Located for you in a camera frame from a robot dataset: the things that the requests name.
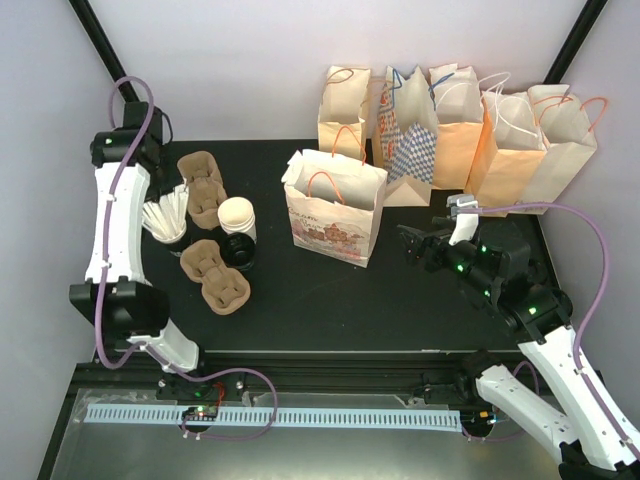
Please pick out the right Cream Bear bag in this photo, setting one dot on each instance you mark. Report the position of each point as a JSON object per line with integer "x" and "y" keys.
{"x": 568, "y": 127}

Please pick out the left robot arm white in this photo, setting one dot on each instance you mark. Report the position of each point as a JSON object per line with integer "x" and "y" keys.
{"x": 127, "y": 312}

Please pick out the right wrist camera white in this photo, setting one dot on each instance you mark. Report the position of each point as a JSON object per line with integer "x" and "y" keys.
{"x": 463, "y": 211}

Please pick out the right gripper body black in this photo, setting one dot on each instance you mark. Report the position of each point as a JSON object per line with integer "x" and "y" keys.
{"x": 437, "y": 261}

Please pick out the orange bag behind right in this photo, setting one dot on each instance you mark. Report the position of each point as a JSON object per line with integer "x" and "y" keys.
{"x": 510, "y": 148}

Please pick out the plain beige paper bag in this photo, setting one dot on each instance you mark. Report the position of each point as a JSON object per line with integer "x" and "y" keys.
{"x": 343, "y": 112}

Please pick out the pale blue cable duct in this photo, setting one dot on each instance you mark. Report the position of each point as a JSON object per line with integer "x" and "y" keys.
{"x": 332, "y": 418}

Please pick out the blue checkered paper bag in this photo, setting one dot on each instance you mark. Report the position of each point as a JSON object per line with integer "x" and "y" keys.
{"x": 404, "y": 140}

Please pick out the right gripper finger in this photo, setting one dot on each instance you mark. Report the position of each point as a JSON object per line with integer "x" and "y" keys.
{"x": 411, "y": 254}
{"x": 410, "y": 234}

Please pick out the orange bag white handles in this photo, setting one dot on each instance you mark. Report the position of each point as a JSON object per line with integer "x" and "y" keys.
{"x": 460, "y": 114}

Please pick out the back pulp cup carrier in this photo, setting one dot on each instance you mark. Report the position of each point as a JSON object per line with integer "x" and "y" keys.
{"x": 205, "y": 185}

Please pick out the Cream Bear paper bag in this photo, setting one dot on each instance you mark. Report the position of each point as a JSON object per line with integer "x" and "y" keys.
{"x": 335, "y": 203}

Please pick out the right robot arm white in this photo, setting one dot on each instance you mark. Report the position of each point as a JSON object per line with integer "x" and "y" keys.
{"x": 586, "y": 434}

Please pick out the white wrapped straws bundle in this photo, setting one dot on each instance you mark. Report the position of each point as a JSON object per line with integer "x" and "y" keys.
{"x": 165, "y": 219}

